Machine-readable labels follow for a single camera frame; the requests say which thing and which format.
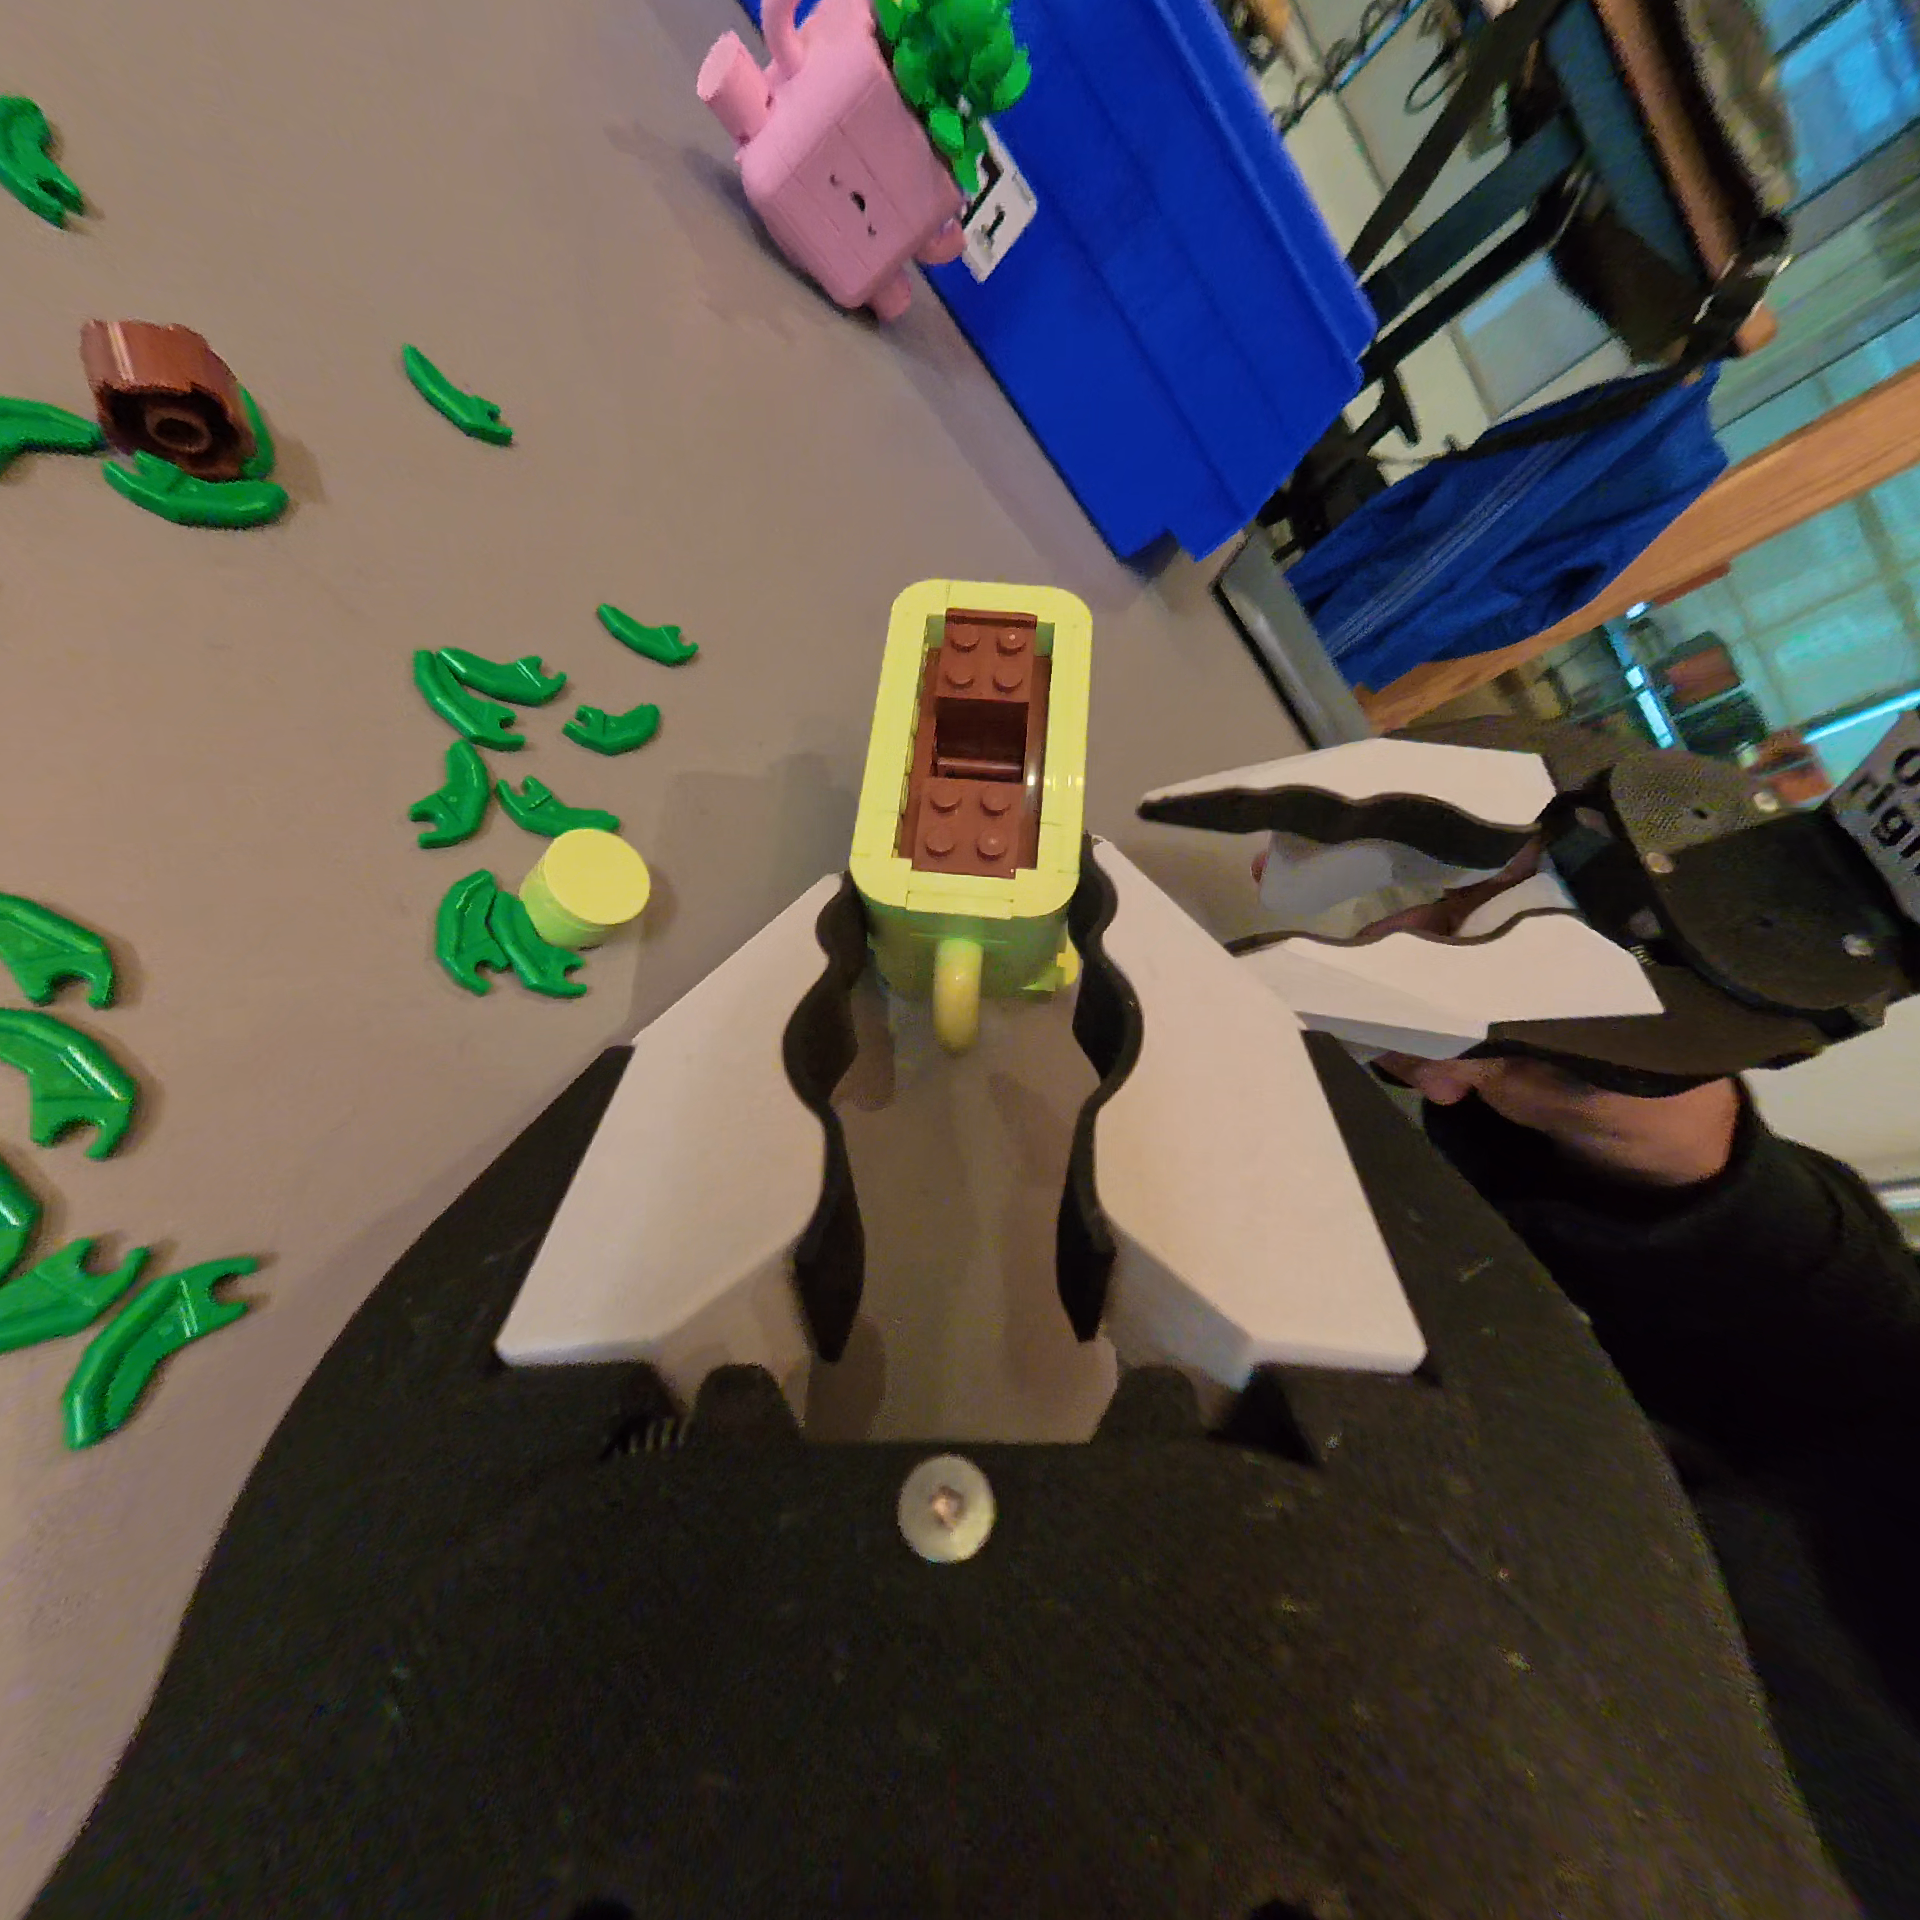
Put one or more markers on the blue plastic bin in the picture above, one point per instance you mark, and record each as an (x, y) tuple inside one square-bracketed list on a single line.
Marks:
[(1171, 301)]

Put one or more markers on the pink toy brick plant pot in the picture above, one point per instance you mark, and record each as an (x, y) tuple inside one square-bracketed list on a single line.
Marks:
[(840, 165)]

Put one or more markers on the lime round toy brick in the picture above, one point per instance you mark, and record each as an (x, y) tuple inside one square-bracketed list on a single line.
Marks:
[(593, 879)]

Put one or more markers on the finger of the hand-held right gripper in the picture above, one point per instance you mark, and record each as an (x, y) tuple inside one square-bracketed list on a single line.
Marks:
[(1394, 781), (1470, 983)]

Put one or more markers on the blue cloth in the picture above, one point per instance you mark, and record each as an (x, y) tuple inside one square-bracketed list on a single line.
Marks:
[(1499, 525)]

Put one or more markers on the brown toy brick piece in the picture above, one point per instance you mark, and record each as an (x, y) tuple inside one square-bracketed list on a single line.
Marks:
[(148, 375)]

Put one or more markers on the scattered green toy leaves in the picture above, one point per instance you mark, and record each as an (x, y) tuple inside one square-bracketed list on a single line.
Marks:
[(194, 504)]

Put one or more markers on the white label tag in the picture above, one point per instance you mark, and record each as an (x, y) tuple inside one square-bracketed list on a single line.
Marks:
[(996, 210)]

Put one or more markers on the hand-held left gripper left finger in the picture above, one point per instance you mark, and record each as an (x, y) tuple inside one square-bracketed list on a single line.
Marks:
[(661, 1200)]

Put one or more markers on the person's right hand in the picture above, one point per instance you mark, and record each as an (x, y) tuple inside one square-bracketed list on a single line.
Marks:
[(1574, 1126)]

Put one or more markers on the lime green toy brick pot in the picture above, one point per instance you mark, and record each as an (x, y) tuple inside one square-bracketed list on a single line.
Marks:
[(878, 720)]

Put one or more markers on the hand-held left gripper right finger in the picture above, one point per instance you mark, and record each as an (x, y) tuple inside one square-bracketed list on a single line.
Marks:
[(1244, 1200)]

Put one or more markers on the long wooden table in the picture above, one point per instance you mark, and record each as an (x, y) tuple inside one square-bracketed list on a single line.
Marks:
[(1769, 511)]

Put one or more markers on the wooden table with black legs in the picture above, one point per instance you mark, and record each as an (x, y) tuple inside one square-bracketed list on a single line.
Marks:
[(1650, 224)]

